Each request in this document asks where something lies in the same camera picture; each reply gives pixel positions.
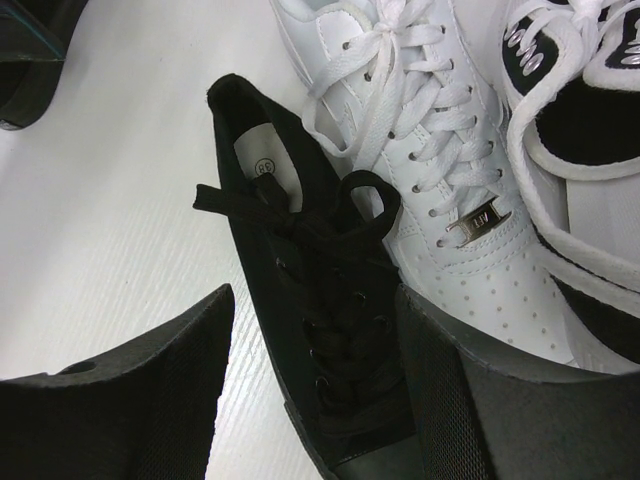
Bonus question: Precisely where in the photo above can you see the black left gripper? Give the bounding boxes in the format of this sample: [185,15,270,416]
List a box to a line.
[1,1,68,130]

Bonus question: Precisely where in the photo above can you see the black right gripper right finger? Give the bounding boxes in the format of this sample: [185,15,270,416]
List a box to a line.
[396,286,639,479]

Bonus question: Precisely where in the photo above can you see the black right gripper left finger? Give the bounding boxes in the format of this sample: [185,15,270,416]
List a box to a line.
[1,284,234,479]

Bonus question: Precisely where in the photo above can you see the black canvas sneaker front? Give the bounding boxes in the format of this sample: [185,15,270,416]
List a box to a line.
[194,74,424,480]

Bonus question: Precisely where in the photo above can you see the white sneaker near cabinet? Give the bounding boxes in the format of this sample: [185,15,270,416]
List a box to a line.
[272,1,575,366]

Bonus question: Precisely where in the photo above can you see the black white patterned sneaker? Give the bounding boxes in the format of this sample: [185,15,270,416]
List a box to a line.
[500,1,639,374]

